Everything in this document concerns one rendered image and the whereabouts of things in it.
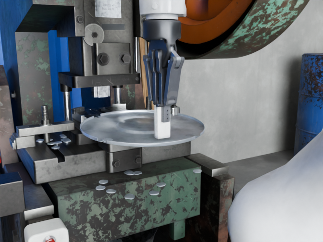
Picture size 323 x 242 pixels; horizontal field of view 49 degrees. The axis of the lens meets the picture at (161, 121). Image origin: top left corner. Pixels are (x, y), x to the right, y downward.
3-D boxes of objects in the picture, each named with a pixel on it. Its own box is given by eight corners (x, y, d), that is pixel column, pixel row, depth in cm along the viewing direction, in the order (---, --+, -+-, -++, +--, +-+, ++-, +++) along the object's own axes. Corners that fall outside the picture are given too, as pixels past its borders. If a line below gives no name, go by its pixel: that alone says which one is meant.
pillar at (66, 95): (72, 124, 107) (70, 77, 104) (65, 125, 106) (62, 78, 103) (70, 122, 109) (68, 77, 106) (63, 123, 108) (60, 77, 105)
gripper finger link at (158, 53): (171, 49, 71) (175, 49, 70) (172, 105, 73) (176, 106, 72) (154, 50, 69) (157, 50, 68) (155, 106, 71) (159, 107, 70)
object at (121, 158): (173, 180, 86) (174, 126, 83) (120, 192, 79) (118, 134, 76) (130, 152, 107) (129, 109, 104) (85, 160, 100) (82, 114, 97)
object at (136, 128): (52, 130, 79) (52, 127, 79) (130, 107, 103) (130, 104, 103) (162, 157, 64) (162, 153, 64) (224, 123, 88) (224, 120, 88)
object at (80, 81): (142, 92, 102) (142, 73, 101) (73, 97, 92) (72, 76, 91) (119, 86, 116) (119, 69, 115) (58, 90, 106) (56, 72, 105)
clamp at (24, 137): (76, 140, 100) (74, 104, 98) (13, 149, 92) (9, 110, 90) (70, 136, 105) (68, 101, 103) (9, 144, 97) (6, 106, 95)
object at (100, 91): (111, 96, 103) (110, 83, 102) (95, 97, 101) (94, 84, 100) (106, 95, 106) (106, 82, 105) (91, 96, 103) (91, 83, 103)
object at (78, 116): (130, 125, 105) (130, 110, 104) (81, 131, 98) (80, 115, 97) (118, 119, 113) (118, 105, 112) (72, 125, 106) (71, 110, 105)
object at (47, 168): (191, 155, 106) (192, 136, 105) (35, 185, 84) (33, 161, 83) (145, 133, 132) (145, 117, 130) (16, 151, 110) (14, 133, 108)
